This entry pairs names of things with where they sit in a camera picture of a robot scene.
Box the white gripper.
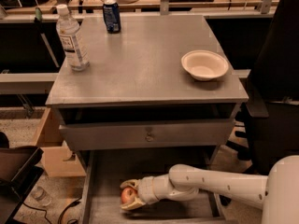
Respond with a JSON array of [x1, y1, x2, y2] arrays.
[[120, 176, 159, 211]]

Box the red apple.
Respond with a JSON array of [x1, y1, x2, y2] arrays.
[[121, 187, 137, 204]]

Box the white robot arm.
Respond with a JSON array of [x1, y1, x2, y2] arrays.
[[121, 155, 299, 224]]

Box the open grey middle drawer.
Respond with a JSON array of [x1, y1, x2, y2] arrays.
[[80, 147, 238, 224]]

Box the grey top drawer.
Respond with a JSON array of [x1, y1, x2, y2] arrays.
[[59, 119, 235, 151]]

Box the grey drawer cabinet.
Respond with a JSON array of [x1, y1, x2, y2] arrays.
[[45, 14, 249, 224]]

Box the cardboard box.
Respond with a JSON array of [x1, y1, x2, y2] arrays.
[[31, 108, 86, 177]]

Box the clear plastic cup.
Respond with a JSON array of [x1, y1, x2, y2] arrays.
[[31, 186, 52, 207]]

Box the black bin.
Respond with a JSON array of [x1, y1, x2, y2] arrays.
[[0, 133, 43, 224]]

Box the white paper bowl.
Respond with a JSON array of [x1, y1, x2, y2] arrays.
[[181, 50, 229, 81]]

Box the clear plastic water bottle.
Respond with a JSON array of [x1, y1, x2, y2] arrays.
[[56, 4, 89, 71]]

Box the dark blue soda can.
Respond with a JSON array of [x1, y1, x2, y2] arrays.
[[103, 0, 121, 34]]

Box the black floor cable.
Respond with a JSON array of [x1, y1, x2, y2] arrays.
[[22, 198, 82, 224]]

